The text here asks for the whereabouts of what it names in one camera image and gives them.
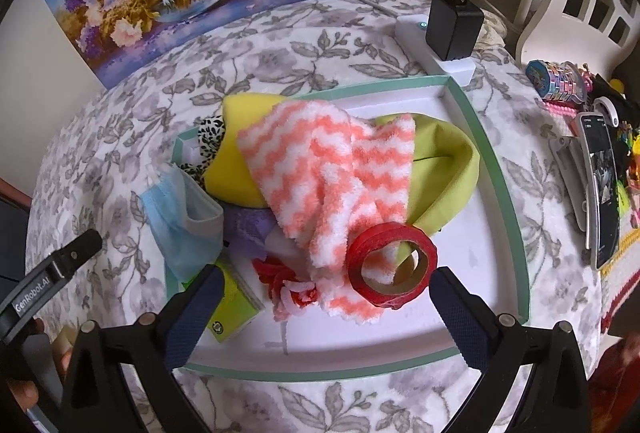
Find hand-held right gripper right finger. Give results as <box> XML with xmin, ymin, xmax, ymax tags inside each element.
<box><xmin>429</xmin><ymin>265</ymin><xmax>593</xmax><ymax>433</ymax></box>

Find yellow red crocheted mat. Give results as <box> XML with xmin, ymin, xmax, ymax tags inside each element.
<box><xmin>597</xmin><ymin>228</ymin><xmax>640</xmax><ymax>339</ymax></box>

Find dark cabinet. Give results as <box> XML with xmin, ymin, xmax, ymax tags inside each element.
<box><xmin>0</xmin><ymin>178</ymin><xmax>33</xmax><ymax>284</ymax></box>

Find black phone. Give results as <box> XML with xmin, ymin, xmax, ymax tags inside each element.
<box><xmin>579</xmin><ymin>112</ymin><xmax>621</xmax><ymax>270</ymax></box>

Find pile of colourful trinkets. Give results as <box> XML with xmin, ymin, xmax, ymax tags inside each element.
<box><xmin>592</xmin><ymin>73</ymin><xmax>640</xmax><ymax>229</ymax></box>

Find green tissue packet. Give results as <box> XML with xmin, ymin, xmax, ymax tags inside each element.
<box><xmin>180</xmin><ymin>263</ymin><xmax>266</xmax><ymax>345</ymax></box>

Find reddish brown cloth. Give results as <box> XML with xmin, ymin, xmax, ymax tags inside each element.
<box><xmin>587</xmin><ymin>333</ymin><xmax>640</xmax><ymax>433</ymax></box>

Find grey floral blanket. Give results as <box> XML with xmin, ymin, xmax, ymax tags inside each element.
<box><xmin>25</xmin><ymin>0</ymin><xmax>621</xmax><ymax>433</ymax></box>

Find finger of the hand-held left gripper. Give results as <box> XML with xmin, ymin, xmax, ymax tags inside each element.
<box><xmin>47</xmin><ymin>229</ymin><xmax>103</xmax><ymax>281</ymax></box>

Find red tape roll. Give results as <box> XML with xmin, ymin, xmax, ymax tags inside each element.
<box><xmin>348</xmin><ymin>223</ymin><xmax>439</xmax><ymax>310</ymax></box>

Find white tray with green rim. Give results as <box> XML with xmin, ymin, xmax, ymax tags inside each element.
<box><xmin>165</xmin><ymin>74</ymin><xmax>531</xmax><ymax>381</ymax></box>

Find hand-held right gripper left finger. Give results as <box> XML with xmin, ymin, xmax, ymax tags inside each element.
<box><xmin>60</xmin><ymin>263</ymin><xmax>225</xmax><ymax>433</ymax></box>

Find green cloth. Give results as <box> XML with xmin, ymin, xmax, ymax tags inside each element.
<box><xmin>375</xmin><ymin>113</ymin><xmax>482</xmax><ymax>234</ymax></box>

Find person's left hand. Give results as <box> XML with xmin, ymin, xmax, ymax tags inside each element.
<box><xmin>6</xmin><ymin>343</ymin><xmax>72</xmax><ymax>413</ymax></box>

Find white phone holder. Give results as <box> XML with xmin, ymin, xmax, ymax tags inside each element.
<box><xmin>549</xmin><ymin>95</ymin><xmax>621</xmax><ymax>234</ymax></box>

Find red fabric rose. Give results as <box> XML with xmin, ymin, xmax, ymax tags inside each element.
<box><xmin>251</xmin><ymin>257</ymin><xmax>321</xmax><ymax>323</ymax></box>

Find colourful glitter rolls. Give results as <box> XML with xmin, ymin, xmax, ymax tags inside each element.
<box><xmin>525</xmin><ymin>59</ymin><xmax>595</xmax><ymax>104</ymax></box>

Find yellow sponge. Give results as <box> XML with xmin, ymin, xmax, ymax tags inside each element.
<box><xmin>204</xmin><ymin>94</ymin><xmax>301</xmax><ymax>208</ymax></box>

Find pink bead string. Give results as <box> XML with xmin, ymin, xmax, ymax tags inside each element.
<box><xmin>542</xmin><ymin>99</ymin><xmax>576</xmax><ymax>118</ymax></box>

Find blue face mask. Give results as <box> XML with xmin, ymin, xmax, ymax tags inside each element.
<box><xmin>140</xmin><ymin>163</ymin><xmax>224</xmax><ymax>284</ymax></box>

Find coral white zigzag fluffy cloth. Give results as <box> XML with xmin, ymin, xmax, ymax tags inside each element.
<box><xmin>236</xmin><ymin>102</ymin><xmax>417</xmax><ymax>326</ymax></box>

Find leopard print scrunchie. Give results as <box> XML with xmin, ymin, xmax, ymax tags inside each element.
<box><xmin>180</xmin><ymin>117</ymin><xmax>226</xmax><ymax>176</ymax></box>

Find black charger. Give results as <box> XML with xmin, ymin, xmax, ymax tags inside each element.
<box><xmin>429</xmin><ymin>0</ymin><xmax>485</xmax><ymax>62</ymax></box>

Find purple cloth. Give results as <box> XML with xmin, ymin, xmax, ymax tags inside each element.
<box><xmin>222</xmin><ymin>205</ymin><xmax>281</xmax><ymax>264</ymax></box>

